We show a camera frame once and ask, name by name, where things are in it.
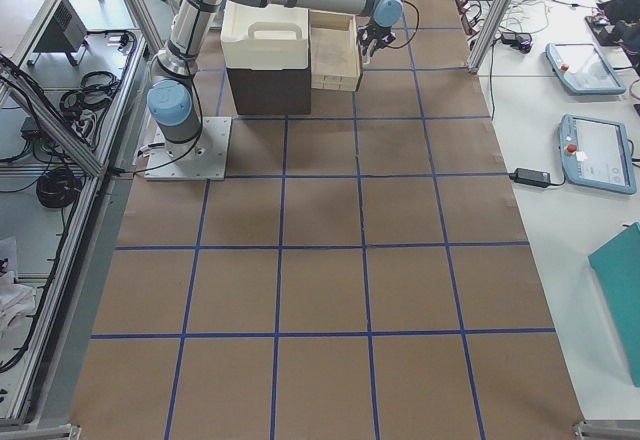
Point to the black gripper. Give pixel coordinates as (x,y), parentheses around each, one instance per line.
(370,36)

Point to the wooden drawer with white handle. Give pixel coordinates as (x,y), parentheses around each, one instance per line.
(335,59)

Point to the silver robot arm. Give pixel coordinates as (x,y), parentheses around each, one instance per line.
(172,100)

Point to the white plastic tray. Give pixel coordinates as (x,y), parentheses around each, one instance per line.
(270,38)

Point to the dark wooden cabinet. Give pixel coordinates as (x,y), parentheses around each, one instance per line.
(271,92)

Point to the far teach pendant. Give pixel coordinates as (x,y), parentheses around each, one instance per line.
(583,70)

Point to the teach pendant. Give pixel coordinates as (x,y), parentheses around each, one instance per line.
(583,70)
(596,153)

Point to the black power adapter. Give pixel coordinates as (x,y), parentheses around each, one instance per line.
(530,177)

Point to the near teach pendant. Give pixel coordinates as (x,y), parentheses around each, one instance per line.
(596,153)

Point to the grey metal box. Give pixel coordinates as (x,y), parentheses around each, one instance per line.
(65,33)

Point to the teal box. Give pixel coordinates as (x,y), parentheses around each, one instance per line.
(616,264)

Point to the aluminium frame post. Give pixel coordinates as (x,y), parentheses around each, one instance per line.
(487,34)

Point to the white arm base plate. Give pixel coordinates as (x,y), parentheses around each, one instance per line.
(204,159)

